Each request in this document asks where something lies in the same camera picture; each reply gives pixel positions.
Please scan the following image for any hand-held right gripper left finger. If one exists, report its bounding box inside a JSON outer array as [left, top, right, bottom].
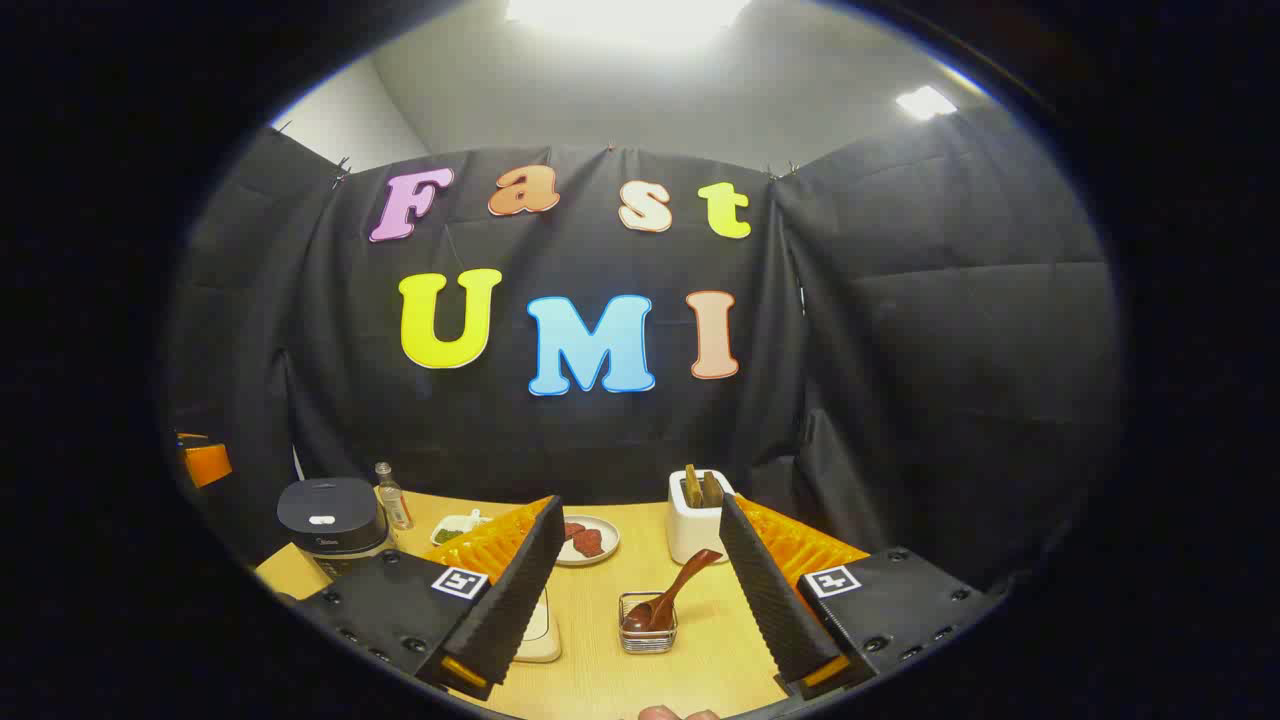
[[295, 495, 566, 701]]

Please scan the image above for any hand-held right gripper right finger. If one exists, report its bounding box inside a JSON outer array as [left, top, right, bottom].
[[718, 493, 1001, 701]]

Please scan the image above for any brown wooden spoon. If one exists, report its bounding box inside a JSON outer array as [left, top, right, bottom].
[[622, 548, 723, 633]]

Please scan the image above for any clear wire chopstick holder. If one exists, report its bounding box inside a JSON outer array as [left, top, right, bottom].
[[617, 592, 679, 655]]

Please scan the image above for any dark lidded rice cooker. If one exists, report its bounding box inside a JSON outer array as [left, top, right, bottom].
[[277, 477, 396, 581]]

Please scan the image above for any clear glass tray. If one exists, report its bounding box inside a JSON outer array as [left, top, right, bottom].
[[512, 588, 563, 664]]

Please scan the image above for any white toaster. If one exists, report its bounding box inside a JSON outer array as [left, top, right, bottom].
[[666, 468, 736, 566]]

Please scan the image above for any white divided condiment dish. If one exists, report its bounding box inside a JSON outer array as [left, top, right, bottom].
[[430, 510, 493, 547]]

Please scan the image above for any round white plate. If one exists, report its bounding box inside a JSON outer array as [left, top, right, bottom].
[[555, 515, 621, 568]]

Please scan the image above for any small clear bottle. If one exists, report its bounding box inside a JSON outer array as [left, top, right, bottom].
[[374, 462, 415, 531]]

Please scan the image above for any black backdrop cloth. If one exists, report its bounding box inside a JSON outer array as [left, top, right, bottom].
[[165, 105, 1121, 591]]

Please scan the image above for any ceiling light panel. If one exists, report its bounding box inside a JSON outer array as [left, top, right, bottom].
[[505, 0, 751, 46], [895, 85, 959, 121]]

